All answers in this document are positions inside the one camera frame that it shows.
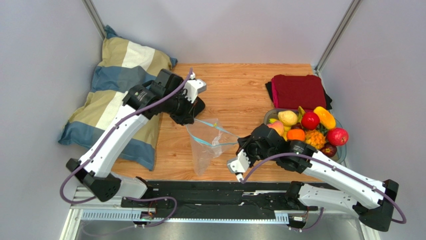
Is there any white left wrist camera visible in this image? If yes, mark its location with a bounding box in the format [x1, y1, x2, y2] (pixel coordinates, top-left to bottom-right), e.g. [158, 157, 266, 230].
[182, 74, 207, 104]

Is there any folded red cloth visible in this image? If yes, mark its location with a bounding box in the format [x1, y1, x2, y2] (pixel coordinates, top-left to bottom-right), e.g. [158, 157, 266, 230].
[265, 74, 333, 111]

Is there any pink peach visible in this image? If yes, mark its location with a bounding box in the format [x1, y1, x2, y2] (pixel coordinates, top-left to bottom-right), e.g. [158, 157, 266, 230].
[267, 120, 285, 136]

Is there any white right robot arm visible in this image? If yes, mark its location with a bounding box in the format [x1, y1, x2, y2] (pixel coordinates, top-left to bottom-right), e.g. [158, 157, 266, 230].
[227, 124, 407, 232]

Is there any beige bumpy fruit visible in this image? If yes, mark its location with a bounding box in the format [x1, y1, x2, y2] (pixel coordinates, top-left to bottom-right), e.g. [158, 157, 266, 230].
[277, 110, 298, 127]

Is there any orange fruit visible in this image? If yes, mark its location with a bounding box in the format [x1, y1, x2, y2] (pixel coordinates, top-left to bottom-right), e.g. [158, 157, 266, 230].
[286, 129, 306, 142]

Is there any red tomato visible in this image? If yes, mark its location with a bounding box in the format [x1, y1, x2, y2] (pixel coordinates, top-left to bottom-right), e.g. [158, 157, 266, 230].
[300, 112, 321, 130]

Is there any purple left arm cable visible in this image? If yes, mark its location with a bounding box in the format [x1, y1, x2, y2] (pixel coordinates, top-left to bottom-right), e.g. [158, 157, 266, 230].
[59, 67, 179, 229]

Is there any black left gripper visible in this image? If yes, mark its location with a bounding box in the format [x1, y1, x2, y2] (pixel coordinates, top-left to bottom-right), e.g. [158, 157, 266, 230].
[162, 90, 197, 126]

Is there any black baseball cap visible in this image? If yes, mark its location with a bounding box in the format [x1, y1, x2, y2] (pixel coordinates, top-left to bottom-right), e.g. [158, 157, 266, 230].
[194, 97, 206, 117]

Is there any dark purple plum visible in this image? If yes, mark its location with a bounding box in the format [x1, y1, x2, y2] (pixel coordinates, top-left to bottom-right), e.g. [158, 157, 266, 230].
[320, 142, 338, 158]

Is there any right aluminium frame post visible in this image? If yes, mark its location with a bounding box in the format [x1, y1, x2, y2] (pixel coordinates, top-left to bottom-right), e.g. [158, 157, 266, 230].
[312, 0, 364, 76]

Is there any aluminium frame post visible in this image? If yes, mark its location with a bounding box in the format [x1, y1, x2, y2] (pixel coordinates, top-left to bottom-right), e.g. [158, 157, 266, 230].
[312, 0, 364, 76]
[82, 0, 106, 39]

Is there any orange pineapple toy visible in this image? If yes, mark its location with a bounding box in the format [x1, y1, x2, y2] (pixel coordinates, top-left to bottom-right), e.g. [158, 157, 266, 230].
[304, 130, 327, 150]

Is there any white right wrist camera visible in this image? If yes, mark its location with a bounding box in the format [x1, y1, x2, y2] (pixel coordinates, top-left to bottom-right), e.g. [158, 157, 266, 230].
[226, 150, 250, 183]

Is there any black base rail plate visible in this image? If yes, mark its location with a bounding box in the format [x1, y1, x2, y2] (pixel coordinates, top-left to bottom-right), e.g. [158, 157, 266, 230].
[120, 181, 318, 220]

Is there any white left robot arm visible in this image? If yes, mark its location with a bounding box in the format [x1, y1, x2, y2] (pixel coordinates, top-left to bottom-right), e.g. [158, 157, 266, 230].
[59, 69, 207, 205]

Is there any left aluminium frame post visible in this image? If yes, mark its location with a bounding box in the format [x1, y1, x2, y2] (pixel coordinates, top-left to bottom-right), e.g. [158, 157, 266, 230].
[82, 0, 106, 39]

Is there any red apple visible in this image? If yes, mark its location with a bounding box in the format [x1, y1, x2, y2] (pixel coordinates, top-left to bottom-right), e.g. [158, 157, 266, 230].
[326, 127, 349, 146]

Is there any clear zip top bag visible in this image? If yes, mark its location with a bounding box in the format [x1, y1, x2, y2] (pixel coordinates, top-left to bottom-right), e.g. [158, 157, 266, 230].
[186, 118, 239, 176]

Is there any grey fruit tray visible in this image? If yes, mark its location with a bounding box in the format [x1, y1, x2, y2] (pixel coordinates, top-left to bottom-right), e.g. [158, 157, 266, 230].
[263, 108, 347, 164]

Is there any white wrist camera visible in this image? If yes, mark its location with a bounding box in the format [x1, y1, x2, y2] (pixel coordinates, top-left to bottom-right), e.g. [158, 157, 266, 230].
[226, 150, 250, 183]
[182, 74, 207, 104]

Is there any orange yellow mango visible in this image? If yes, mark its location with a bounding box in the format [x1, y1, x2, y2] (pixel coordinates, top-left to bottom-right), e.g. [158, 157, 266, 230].
[313, 106, 337, 130]

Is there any striped blue beige pillow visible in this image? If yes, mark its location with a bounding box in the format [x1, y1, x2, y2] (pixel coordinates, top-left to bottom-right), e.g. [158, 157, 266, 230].
[57, 25, 178, 149]

